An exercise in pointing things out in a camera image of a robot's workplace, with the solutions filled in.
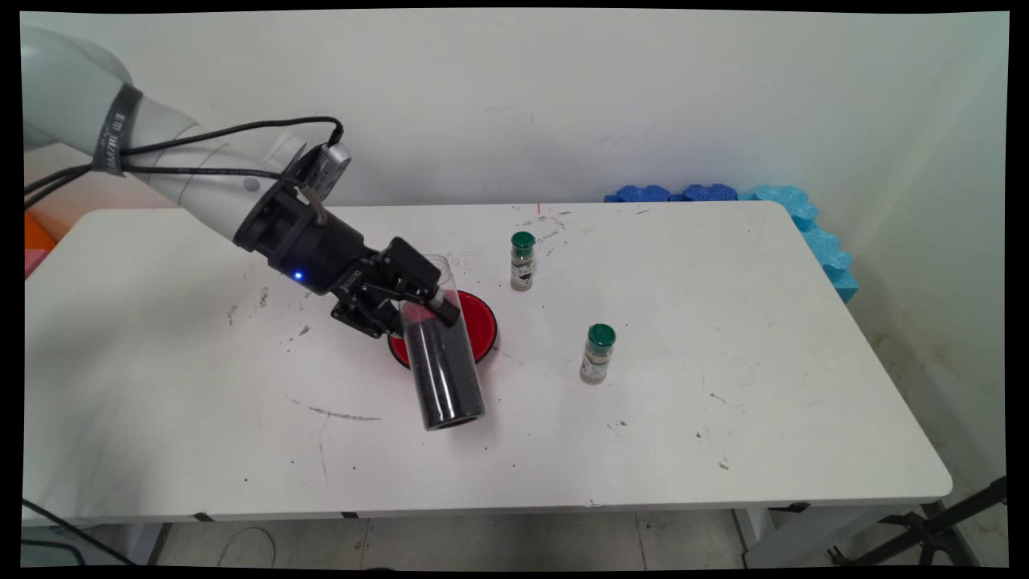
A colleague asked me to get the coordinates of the white table leg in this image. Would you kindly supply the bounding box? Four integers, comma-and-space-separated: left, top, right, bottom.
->
733, 507, 885, 568

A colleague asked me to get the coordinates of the green-capped spice bottle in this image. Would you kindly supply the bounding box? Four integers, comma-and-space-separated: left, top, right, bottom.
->
510, 232, 537, 292
580, 323, 617, 386

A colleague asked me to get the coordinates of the black tripod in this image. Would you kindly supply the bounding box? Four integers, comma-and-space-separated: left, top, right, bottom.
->
828, 476, 1008, 568

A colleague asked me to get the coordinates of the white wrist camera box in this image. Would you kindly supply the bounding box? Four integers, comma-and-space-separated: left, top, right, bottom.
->
281, 137, 352, 202

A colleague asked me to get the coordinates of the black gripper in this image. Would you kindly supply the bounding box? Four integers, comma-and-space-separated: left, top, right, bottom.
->
233, 179, 461, 339

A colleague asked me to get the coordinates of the red bowl with black rim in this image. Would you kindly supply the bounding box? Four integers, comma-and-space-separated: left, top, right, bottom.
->
387, 289, 498, 371

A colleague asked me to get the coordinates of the thin grey floor cable loop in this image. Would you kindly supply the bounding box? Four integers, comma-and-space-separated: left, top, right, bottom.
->
217, 527, 278, 568

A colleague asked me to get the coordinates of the light blue foam strip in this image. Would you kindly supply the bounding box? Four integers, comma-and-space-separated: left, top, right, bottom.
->
740, 184, 859, 305

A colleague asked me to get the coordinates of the black camera cable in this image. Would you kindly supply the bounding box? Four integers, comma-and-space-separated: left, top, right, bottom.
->
24, 117, 345, 198

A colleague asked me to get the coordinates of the black strap on arm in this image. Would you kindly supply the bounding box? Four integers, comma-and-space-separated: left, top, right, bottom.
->
92, 83, 144, 178

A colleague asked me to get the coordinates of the clear jar with black grains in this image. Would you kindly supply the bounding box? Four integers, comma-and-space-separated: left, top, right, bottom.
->
398, 253, 486, 433

